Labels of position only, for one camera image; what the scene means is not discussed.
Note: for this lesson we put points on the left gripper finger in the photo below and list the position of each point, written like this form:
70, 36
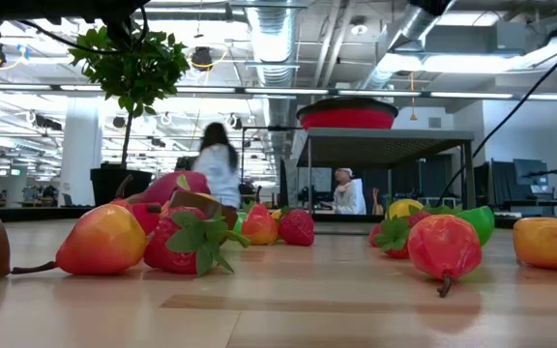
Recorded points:
95, 4
90, 13

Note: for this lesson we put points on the pink dragon fruit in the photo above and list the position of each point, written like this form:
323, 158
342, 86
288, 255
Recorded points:
182, 186

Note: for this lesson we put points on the yellow lemon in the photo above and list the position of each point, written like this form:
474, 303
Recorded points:
401, 208
207, 195

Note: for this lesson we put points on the small orange fruit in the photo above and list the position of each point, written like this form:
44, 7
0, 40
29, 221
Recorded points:
544, 241

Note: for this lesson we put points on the green plant in black pot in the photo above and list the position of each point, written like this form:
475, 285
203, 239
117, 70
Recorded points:
128, 63

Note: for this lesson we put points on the white ceiling sensor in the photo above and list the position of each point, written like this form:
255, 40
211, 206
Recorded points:
358, 28

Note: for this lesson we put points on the white building column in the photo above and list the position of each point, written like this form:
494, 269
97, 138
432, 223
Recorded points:
81, 145

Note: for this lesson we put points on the red collapsible bowl grey rim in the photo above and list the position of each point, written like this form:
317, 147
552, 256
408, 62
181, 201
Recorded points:
346, 118

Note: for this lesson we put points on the long ceiling light strip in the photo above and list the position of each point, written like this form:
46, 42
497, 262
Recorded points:
278, 91

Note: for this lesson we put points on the dark computer monitor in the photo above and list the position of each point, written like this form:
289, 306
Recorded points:
530, 171
182, 163

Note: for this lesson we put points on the person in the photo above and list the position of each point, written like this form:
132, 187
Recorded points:
218, 169
348, 193

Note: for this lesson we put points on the orange yellow pear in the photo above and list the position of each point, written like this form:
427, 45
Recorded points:
102, 239

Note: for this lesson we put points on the large leafy strawberry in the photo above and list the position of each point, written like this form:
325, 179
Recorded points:
169, 246

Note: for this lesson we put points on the orange red peach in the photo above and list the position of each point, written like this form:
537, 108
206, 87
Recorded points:
259, 227

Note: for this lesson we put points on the silver ventilation duct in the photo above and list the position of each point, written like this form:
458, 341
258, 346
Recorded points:
273, 43
406, 43

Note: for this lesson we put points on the black metal rack frame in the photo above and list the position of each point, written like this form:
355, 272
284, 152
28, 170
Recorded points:
273, 128

